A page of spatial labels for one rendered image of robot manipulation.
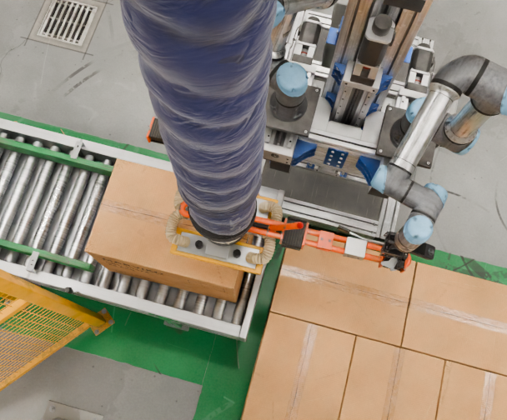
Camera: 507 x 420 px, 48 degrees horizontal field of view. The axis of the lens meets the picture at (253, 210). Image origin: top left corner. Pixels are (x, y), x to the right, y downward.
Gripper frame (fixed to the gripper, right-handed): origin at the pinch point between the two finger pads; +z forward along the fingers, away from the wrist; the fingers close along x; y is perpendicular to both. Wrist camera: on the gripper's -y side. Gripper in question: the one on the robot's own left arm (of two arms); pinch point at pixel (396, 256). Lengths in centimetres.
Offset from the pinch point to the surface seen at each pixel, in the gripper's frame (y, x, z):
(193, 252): 69, 14, 11
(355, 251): 14.0, 2.1, -1.4
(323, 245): 25.1, 2.9, -1.2
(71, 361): 131, 65, 121
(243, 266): 50, 14, 11
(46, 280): 136, 33, 62
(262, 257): 44.3, 10.9, 5.2
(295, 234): 35.0, 1.6, -1.5
